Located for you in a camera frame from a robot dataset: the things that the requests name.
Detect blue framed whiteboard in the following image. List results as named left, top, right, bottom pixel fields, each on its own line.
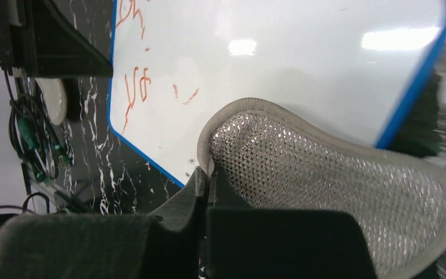
left=108, top=0, right=446, bottom=187

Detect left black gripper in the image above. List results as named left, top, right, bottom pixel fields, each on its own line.
left=0, top=1, right=113, bottom=78

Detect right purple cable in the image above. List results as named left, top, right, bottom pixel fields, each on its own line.
left=0, top=205, right=35, bottom=217

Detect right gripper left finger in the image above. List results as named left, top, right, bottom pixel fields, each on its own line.
left=0, top=167, right=208, bottom=278

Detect silver mesh eraser pad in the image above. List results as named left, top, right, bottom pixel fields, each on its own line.
left=197, top=98, right=446, bottom=278
left=35, top=78, right=67, bottom=126

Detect black cable bundle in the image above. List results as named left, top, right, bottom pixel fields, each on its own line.
left=3, top=69, right=75, bottom=185

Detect aluminium rail frame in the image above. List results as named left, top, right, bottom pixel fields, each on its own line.
left=21, top=163, right=93, bottom=214

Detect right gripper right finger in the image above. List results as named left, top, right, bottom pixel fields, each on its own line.
left=206, top=167, right=377, bottom=278

